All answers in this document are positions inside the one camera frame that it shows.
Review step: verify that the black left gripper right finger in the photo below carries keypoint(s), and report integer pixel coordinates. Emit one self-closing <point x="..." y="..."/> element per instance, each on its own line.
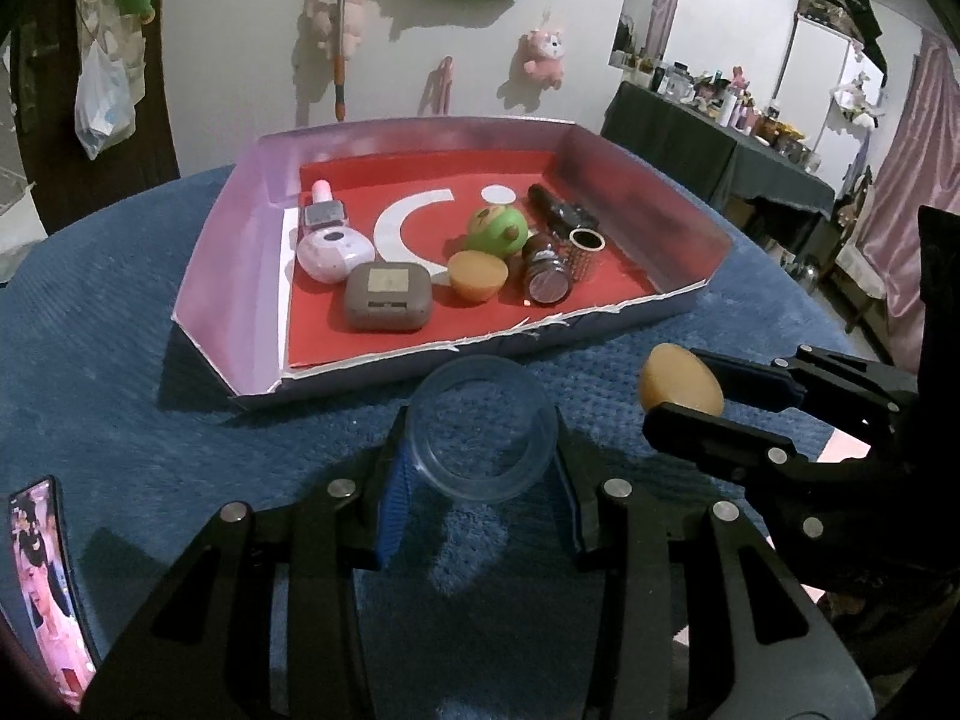
<point x="759" y="646"/>

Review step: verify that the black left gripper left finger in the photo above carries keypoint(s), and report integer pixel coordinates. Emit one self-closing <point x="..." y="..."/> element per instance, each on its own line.
<point x="199" y="647"/>

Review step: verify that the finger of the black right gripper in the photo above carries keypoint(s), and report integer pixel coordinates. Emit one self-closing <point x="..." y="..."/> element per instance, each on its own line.
<point x="771" y="471"/>
<point x="820" y="382"/>

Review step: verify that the tan egg shaped object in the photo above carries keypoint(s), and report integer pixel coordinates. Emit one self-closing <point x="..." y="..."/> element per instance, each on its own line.
<point x="672" y="374"/>

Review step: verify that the clear plastic cup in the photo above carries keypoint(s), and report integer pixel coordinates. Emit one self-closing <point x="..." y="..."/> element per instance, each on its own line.
<point x="480" y="429"/>

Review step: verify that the dark brown round-capped bottle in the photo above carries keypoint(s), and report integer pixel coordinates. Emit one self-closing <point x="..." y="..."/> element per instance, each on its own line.
<point x="546" y="279"/>

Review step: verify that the tan round cake half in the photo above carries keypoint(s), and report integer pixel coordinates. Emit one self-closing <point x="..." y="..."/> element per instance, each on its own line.
<point x="476" y="277"/>

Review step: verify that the green capybara squishy toy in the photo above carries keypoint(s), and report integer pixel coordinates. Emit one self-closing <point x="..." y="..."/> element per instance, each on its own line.
<point x="498" y="230"/>

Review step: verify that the grey square earbud case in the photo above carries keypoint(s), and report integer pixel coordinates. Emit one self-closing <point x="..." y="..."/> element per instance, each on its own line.
<point x="388" y="297"/>

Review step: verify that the white pink round device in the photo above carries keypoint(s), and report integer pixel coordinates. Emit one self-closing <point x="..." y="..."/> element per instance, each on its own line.
<point x="329" y="255"/>

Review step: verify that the rhinestone black cylinder holder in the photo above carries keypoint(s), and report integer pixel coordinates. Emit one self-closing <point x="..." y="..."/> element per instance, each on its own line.
<point x="585" y="246"/>

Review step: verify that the smartphone with lit screen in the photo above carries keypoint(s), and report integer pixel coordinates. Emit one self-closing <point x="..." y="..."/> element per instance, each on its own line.
<point x="40" y="560"/>

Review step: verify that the dark green covered side table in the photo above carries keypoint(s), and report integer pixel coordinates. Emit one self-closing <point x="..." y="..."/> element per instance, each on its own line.
<point x="715" y="163"/>

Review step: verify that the pink curtain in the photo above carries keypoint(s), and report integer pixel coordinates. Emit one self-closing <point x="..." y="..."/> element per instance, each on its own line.
<point x="921" y="169"/>

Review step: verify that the black nail polish bottle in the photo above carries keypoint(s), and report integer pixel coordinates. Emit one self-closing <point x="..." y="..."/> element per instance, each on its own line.
<point x="561" y="217"/>

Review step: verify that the blue fuzzy table cover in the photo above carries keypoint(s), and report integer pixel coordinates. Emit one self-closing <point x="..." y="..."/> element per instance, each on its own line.
<point x="481" y="614"/>

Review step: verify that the white refrigerator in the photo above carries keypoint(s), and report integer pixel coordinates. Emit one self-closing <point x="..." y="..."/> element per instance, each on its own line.
<point x="823" y="91"/>

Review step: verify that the pink red cardboard tray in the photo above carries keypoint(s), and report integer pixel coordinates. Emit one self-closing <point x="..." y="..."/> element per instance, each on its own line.
<point x="411" y="187"/>

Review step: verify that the pink nail polish bottle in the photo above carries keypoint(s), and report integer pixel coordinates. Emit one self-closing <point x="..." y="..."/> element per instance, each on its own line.
<point x="321" y="209"/>

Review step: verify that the pink plush hamster toy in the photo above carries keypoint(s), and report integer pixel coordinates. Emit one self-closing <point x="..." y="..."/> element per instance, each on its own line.
<point x="544" y="52"/>

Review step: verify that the white plastic bag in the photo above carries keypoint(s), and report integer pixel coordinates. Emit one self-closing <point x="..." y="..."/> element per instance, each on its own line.
<point x="104" y="110"/>

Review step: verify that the pink plush pig toy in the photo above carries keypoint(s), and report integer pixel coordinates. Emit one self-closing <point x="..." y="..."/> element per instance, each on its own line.
<point x="322" y="15"/>

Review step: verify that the dark wooden door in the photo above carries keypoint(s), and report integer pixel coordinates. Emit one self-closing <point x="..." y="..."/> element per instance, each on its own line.
<point x="48" y="42"/>

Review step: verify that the orange grey mop handle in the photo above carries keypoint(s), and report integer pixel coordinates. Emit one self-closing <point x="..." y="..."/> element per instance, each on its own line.
<point x="340" y="61"/>

